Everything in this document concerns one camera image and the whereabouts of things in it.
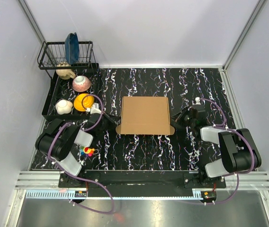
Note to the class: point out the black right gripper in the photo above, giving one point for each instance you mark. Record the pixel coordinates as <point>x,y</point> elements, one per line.
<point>178,117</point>

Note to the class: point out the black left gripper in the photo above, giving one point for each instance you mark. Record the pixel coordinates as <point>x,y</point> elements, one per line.
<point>112,119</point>

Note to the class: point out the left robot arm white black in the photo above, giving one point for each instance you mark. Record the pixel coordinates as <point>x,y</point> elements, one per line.
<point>57,140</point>

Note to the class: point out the orange ribbed bowl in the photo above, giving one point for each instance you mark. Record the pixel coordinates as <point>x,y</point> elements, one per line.
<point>83,102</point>

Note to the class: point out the blue plate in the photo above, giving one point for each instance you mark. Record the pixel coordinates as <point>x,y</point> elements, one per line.
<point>72,50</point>

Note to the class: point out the pink patterned bowl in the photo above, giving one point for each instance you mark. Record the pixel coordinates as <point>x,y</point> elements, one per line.
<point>81,83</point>

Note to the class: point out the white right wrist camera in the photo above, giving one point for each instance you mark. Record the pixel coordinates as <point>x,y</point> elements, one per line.
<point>197,102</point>

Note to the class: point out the rainbow flower toy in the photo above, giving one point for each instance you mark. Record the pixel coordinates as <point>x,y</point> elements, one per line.
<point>87,152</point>

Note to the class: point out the beige mug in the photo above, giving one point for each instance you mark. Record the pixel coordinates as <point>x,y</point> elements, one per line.
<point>65,74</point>

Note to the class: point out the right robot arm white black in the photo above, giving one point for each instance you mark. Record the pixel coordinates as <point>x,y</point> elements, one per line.
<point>239,153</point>

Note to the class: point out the brown cardboard box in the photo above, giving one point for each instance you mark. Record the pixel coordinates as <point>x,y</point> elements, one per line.
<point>145,115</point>

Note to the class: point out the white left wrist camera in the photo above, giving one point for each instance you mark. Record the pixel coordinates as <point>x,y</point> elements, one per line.
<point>94,109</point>

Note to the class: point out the black wire dish rack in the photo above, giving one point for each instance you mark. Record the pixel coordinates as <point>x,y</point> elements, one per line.
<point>54,55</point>

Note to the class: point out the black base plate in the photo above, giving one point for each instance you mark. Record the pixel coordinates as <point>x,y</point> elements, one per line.
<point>140,184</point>

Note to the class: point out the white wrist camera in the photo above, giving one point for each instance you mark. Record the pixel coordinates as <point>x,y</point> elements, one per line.
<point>197,102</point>
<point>94,109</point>

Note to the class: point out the black tray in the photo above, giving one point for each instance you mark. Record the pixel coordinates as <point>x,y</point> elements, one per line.
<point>62,89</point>

